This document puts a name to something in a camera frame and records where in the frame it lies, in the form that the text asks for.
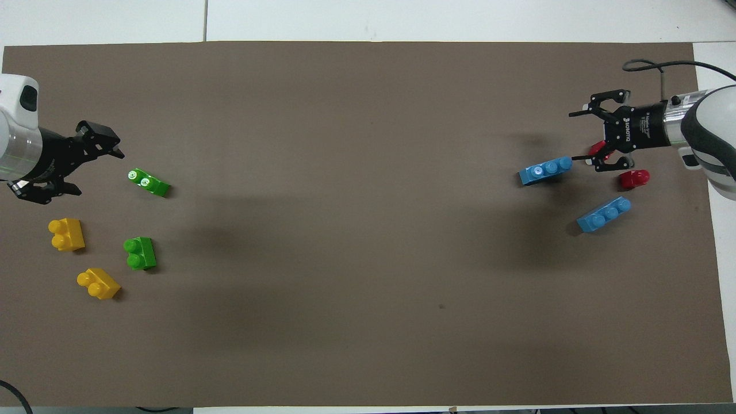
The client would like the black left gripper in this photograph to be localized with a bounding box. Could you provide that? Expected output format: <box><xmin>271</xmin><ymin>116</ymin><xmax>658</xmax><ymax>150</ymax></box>
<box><xmin>9</xmin><ymin>121</ymin><xmax>125</xmax><ymax>206</ymax></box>

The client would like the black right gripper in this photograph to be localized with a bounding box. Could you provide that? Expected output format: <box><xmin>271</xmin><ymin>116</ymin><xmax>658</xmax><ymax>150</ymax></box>
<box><xmin>569</xmin><ymin>89</ymin><xmax>668</xmax><ymax>173</ymax></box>

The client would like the blue three-stud toy block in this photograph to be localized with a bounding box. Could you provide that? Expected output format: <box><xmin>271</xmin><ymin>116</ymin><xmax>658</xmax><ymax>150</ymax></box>
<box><xmin>577</xmin><ymin>197</ymin><xmax>632</xmax><ymax>233</ymax></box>
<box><xmin>519</xmin><ymin>156</ymin><xmax>573</xmax><ymax>186</ymax></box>

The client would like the green two-stud toy block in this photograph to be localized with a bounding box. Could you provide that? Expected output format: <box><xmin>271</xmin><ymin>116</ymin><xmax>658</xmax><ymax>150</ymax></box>
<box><xmin>123</xmin><ymin>237</ymin><xmax>157</xmax><ymax>271</ymax></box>
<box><xmin>128</xmin><ymin>167</ymin><xmax>171</xmax><ymax>198</ymax></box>

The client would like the yellow two-stud toy block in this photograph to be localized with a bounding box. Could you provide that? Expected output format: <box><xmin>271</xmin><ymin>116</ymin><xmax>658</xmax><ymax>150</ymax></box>
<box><xmin>77</xmin><ymin>268</ymin><xmax>121</xmax><ymax>301</ymax></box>
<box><xmin>48</xmin><ymin>218</ymin><xmax>86</xmax><ymax>252</ymax></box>

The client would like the brown table mat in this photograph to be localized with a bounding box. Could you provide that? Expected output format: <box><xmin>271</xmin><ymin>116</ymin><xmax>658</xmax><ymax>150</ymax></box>
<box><xmin>0</xmin><ymin>41</ymin><xmax>726</xmax><ymax>409</ymax></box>

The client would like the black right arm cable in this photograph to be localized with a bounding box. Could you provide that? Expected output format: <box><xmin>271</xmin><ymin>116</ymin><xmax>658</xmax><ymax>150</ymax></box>
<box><xmin>623</xmin><ymin>59</ymin><xmax>736</xmax><ymax>107</ymax></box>

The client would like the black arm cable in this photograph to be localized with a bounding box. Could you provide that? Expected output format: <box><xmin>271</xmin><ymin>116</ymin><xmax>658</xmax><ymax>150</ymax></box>
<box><xmin>0</xmin><ymin>379</ymin><xmax>33</xmax><ymax>414</ymax></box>
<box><xmin>623</xmin><ymin>59</ymin><xmax>736</xmax><ymax>107</ymax></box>

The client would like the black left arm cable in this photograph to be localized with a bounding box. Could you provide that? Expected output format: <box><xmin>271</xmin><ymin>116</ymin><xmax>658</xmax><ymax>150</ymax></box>
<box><xmin>0</xmin><ymin>379</ymin><xmax>33</xmax><ymax>414</ymax></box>

